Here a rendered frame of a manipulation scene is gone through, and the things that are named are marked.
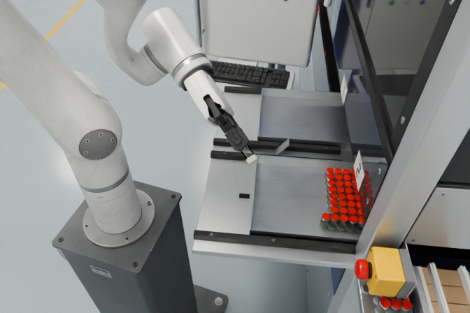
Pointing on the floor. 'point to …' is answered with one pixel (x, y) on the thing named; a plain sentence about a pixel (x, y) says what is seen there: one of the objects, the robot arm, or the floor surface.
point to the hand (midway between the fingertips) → (238, 138)
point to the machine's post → (419, 153)
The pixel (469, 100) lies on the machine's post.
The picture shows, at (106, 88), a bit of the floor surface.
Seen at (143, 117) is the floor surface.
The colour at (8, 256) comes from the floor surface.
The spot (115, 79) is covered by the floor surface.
